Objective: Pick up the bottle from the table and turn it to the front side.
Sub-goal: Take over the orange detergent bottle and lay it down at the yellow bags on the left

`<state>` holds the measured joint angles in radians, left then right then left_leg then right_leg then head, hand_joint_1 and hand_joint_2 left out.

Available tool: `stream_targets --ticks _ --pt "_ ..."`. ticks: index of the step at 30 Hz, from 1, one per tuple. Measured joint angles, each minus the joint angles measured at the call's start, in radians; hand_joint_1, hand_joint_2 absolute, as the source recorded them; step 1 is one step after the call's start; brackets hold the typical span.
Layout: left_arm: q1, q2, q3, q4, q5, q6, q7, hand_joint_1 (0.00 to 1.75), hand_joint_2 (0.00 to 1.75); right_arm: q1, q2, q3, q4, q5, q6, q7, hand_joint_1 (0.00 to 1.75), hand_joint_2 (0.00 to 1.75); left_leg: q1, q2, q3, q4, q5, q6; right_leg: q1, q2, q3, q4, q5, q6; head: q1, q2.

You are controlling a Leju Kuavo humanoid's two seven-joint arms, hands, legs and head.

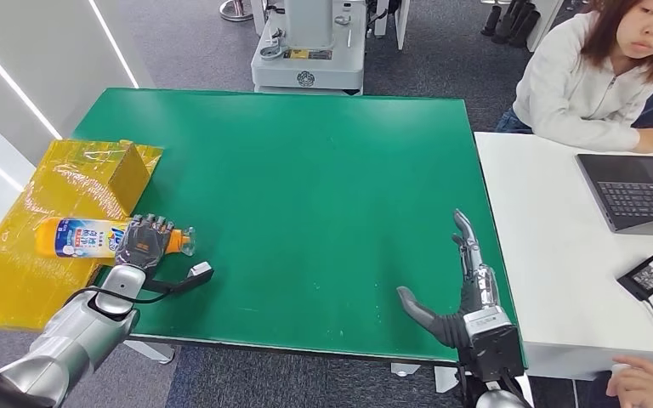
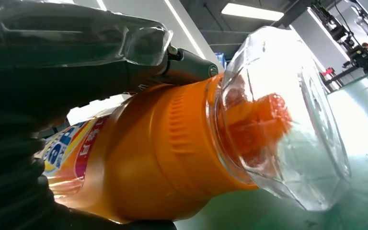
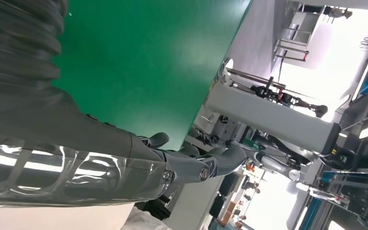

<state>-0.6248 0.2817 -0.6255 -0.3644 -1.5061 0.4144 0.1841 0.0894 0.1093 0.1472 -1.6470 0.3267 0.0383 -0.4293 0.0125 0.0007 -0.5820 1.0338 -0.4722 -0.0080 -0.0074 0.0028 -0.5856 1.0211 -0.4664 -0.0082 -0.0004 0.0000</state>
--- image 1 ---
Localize person's hand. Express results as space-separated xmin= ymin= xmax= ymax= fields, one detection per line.
xmin=605 ymin=355 xmax=653 ymax=408

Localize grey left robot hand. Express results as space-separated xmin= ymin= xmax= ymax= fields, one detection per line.
xmin=113 ymin=213 xmax=175 ymax=273

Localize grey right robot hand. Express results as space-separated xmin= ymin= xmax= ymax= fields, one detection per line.
xmin=396 ymin=209 xmax=501 ymax=350

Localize orange detergent bottle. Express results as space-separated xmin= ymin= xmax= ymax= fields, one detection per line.
xmin=34 ymin=216 xmax=197 ymax=260

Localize grey laptop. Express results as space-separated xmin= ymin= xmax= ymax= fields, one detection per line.
xmin=575 ymin=153 xmax=653 ymax=238

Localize white desk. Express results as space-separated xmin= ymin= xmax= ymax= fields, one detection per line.
xmin=474 ymin=131 xmax=653 ymax=389

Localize yellow taped cardboard box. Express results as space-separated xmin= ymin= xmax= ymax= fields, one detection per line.
xmin=0 ymin=139 xmax=164 ymax=332

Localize person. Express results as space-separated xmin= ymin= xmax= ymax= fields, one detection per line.
xmin=495 ymin=0 xmax=653 ymax=154

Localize black power adapter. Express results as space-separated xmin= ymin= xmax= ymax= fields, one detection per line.
xmin=616 ymin=254 xmax=653 ymax=303

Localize white cabinet panel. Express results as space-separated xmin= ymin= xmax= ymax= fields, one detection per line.
xmin=527 ymin=0 xmax=565 ymax=53

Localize green table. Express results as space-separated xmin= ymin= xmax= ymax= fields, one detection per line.
xmin=67 ymin=87 xmax=529 ymax=367

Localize black cylindrical legs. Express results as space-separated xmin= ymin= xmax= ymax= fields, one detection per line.
xmin=481 ymin=0 xmax=542 ymax=48

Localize grey machine base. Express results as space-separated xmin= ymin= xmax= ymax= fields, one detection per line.
xmin=250 ymin=0 xmax=369 ymax=95

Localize chrome stand base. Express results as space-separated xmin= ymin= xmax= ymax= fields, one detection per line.
xmin=219 ymin=0 xmax=255 ymax=22

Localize white furniture panel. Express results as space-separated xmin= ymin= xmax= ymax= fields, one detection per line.
xmin=372 ymin=0 xmax=411 ymax=51

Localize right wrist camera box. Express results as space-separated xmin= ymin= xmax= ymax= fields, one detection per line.
xmin=461 ymin=306 xmax=525 ymax=384

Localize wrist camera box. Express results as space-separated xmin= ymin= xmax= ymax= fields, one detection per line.
xmin=183 ymin=261 xmax=215 ymax=289
xmin=461 ymin=306 xmax=525 ymax=384

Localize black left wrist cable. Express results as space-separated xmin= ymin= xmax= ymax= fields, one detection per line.
xmin=64 ymin=284 xmax=185 ymax=308

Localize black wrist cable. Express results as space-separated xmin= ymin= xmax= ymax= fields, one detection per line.
xmin=64 ymin=284 xmax=185 ymax=308
xmin=497 ymin=368 xmax=531 ymax=408

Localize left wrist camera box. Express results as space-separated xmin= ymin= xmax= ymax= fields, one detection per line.
xmin=183 ymin=261 xmax=215 ymax=289

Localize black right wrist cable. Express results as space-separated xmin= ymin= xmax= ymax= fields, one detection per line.
xmin=497 ymin=368 xmax=531 ymax=408

